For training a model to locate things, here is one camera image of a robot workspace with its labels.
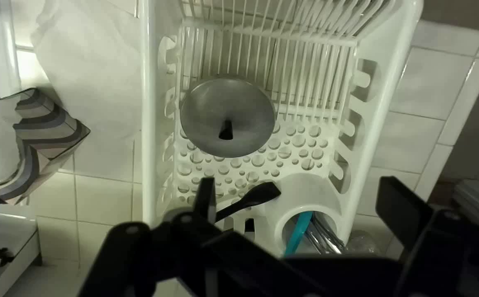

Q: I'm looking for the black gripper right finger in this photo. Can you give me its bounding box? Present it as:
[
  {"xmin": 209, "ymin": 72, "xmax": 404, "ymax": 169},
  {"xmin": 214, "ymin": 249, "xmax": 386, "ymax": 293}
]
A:
[{"xmin": 374, "ymin": 176, "xmax": 479, "ymax": 297}]

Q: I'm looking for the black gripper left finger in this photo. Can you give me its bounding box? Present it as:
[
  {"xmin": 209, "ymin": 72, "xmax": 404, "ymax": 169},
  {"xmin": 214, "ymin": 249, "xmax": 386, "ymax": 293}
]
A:
[{"xmin": 79, "ymin": 220, "xmax": 234, "ymax": 297}]

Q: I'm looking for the silver metal spoon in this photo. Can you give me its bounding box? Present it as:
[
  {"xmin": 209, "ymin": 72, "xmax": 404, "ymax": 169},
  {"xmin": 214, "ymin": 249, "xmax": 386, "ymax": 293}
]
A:
[{"xmin": 312, "ymin": 216, "xmax": 345, "ymax": 253}]

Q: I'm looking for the white plastic dish rack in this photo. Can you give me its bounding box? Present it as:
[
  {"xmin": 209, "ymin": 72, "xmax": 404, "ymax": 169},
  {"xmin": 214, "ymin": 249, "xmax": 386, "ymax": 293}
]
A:
[{"xmin": 142, "ymin": 0, "xmax": 422, "ymax": 255}]

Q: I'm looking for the white kitchen stove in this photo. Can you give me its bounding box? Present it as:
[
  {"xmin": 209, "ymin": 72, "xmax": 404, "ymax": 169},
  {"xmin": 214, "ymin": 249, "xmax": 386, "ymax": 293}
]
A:
[{"xmin": 0, "ymin": 204, "xmax": 41, "ymax": 297}]

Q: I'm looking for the silver metal fork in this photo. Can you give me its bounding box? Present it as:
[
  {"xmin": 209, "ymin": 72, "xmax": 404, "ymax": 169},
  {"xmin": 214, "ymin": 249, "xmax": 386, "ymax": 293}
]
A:
[{"xmin": 307, "ymin": 217, "xmax": 335, "ymax": 253}]

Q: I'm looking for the teal plastic salad fork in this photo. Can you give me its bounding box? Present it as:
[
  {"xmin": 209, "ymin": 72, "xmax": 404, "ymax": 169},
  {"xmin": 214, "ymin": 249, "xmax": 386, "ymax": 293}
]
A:
[{"xmin": 284, "ymin": 211, "xmax": 313, "ymax": 257}]

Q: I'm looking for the silver pot lid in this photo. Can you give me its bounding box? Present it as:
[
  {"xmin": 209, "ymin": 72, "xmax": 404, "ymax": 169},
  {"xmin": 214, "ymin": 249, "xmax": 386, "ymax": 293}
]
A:
[{"xmin": 178, "ymin": 77, "xmax": 277, "ymax": 156}]

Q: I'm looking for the white cloth towel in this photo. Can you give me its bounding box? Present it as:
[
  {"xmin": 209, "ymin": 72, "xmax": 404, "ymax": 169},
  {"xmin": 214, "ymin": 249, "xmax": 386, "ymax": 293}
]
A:
[{"xmin": 29, "ymin": 0, "xmax": 145, "ymax": 183}]

